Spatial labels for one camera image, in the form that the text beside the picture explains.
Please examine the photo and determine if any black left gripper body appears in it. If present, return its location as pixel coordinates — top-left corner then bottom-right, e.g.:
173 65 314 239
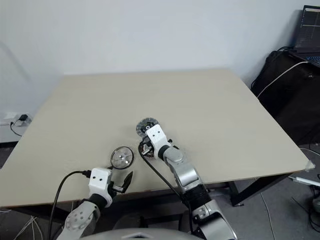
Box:
108 173 126 194

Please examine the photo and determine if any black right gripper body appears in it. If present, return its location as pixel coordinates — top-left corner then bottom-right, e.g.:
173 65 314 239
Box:
139 124 152 138

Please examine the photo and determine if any grey round motor lid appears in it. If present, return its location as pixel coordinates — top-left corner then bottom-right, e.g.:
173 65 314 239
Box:
135 117 159 138

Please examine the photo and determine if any silver spoked rotor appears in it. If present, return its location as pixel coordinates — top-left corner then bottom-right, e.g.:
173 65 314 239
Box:
109 146 135 171

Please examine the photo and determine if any black power adapter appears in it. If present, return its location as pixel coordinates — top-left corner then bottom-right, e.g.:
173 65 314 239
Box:
18 114 33 127

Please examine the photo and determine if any large black case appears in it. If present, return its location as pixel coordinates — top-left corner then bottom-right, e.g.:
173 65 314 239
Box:
250 47 320 146

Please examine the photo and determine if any white floor power strip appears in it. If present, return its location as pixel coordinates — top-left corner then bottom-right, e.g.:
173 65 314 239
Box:
288 175 320 188

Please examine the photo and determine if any black open laptop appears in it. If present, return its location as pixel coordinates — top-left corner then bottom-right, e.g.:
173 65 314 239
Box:
291 4 320 69

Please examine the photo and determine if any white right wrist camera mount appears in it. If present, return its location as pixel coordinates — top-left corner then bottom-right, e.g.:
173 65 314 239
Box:
145 124 172 160

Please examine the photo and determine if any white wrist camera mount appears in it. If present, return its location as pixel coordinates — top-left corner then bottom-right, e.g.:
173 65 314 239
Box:
88 167 114 208
145 124 172 160

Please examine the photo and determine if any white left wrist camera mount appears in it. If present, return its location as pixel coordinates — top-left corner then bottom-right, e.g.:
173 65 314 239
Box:
88 167 114 208

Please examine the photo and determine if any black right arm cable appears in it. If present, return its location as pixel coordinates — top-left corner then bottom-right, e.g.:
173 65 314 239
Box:
136 139 195 235

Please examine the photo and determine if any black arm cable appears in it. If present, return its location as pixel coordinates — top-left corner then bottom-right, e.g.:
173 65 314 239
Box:
136 139 195 235
48 169 92 240

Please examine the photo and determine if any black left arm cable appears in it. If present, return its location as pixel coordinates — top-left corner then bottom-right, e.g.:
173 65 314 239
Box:
48 169 92 240

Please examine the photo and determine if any white floor cable bundle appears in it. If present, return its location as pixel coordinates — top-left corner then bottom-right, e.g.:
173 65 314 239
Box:
19 214 51 240

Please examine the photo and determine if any thin black adapter cable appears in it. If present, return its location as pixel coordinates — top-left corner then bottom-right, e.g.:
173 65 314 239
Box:
9 119 24 137

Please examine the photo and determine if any white wall power strip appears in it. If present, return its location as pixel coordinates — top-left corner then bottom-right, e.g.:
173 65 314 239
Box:
0 111 20 126

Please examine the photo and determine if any white cable on case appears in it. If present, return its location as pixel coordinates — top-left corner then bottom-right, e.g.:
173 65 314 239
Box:
256 60 310 99

